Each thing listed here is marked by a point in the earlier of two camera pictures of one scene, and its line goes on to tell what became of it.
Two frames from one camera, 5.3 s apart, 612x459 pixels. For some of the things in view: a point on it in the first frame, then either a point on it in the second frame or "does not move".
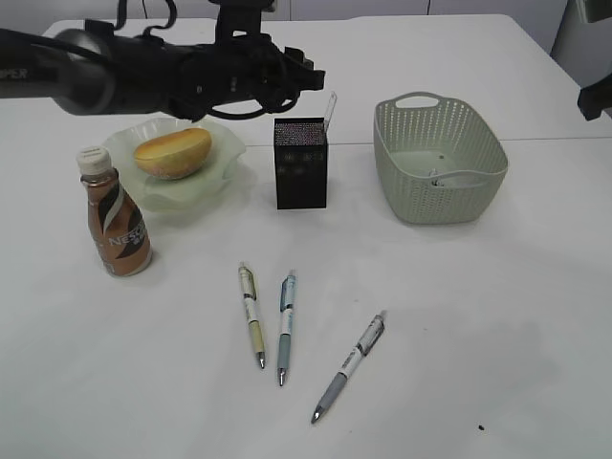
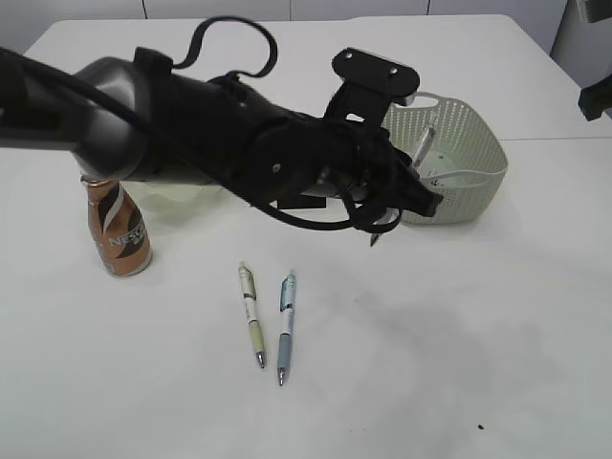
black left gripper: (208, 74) -> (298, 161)
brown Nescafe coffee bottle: (119, 229) does not move
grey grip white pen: (375, 328) -> (423, 148)
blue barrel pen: (287, 306) does not move
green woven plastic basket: (437, 161) does not move
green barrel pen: (250, 296) does not move
